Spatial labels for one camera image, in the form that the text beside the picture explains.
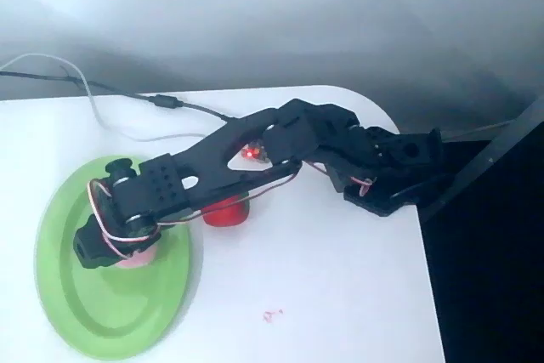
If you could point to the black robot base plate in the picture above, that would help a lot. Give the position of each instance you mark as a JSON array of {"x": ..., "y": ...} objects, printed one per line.
[{"x": 382, "y": 203}]

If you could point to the pink crumbs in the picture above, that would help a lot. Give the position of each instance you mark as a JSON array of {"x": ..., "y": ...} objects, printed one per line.
[{"x": 270, "y": 316}]

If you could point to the controller board with red LED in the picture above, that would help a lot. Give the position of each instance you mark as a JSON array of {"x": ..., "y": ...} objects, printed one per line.
[{"x": 255, "y": 152}]

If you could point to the black side furniture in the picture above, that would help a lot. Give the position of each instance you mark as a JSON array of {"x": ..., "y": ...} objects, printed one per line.
[{"x": 489, "y": 252}]

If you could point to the pink plush peach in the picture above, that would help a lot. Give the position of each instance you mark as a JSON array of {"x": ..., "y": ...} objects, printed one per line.
[{"x": 136, "y": 260}]

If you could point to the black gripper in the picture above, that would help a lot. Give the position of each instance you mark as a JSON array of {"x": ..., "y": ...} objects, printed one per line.
[{"x": 88, "y": 248}]

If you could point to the red plush strawberry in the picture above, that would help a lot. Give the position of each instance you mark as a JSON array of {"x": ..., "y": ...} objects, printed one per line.
[{"x": 227, "y": 214}]

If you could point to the green oval plate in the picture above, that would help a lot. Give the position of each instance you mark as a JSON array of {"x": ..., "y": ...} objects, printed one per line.
[{"x": 106, "y": 307}]

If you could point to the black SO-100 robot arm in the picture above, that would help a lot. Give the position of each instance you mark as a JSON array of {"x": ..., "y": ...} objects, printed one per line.
[{"x": 204, "y": 163}]

